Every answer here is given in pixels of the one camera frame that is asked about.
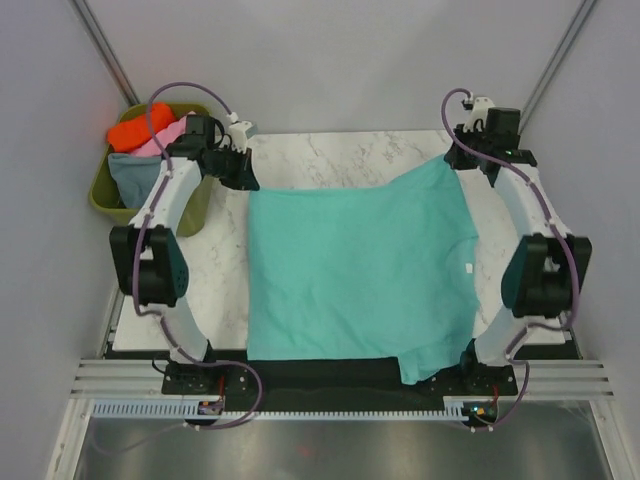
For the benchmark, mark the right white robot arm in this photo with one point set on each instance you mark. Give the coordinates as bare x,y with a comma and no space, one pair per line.
541,285

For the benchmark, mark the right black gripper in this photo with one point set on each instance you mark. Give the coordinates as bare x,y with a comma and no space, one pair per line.
455,159

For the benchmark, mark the olive green plastic bin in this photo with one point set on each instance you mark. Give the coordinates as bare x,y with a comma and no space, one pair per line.
104,196

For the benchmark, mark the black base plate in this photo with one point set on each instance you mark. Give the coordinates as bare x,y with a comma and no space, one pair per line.
330,386

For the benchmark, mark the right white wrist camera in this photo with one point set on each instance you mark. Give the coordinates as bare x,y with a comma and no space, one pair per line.
478,108

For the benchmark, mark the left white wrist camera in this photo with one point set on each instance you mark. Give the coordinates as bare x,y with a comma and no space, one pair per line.
240,131

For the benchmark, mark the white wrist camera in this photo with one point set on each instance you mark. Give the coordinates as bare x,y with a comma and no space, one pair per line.
478,108
240,131

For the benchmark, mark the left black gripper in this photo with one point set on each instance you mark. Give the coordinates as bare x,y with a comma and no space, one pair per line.
244,178

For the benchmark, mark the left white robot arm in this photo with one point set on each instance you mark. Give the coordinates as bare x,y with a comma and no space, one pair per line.
150,266

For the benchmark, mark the aluminium extrusion rail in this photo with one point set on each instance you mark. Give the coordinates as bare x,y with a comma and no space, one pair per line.
116,379

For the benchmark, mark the orange t shirt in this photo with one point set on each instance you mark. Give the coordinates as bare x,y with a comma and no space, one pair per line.
134,132

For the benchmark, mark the white slotted cable duct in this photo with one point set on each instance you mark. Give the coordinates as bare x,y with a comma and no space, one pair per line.
191,409

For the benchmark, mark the grey blue t shirt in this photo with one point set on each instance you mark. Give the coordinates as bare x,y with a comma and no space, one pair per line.
134,177

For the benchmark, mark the teal t shirt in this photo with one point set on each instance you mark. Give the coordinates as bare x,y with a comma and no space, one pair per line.
369,273

